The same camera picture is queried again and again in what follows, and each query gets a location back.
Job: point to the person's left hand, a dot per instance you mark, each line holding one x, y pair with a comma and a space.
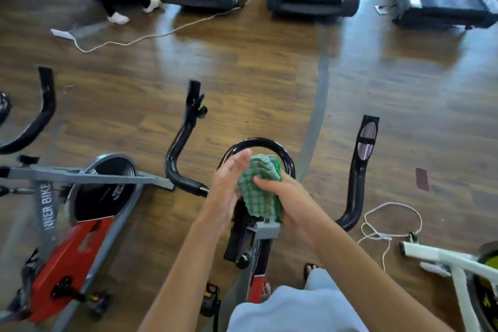
226, 188

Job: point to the person's right hand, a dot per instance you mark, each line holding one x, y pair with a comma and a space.
292, 199

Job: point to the green checkered cleaning cloth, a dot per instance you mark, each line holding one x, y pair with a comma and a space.
261, 188

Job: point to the red and grey spin bike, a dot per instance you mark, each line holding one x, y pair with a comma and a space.
70, 258
358, 180

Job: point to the white bike with yellow flywheel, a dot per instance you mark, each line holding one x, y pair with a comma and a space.
443, 255

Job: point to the person's right forearm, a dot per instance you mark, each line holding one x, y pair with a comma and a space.
373, 281

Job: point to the person's left forearm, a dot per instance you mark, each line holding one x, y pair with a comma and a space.
187, 281

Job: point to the black sandal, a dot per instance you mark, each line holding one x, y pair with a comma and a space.
310, 269
266, 289

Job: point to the brown tape patch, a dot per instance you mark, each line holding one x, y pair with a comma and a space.
422, 178

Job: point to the small grey floor plug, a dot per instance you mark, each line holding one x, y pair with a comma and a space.
383, 9

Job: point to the white power strip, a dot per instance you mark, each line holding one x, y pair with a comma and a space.
62, 34

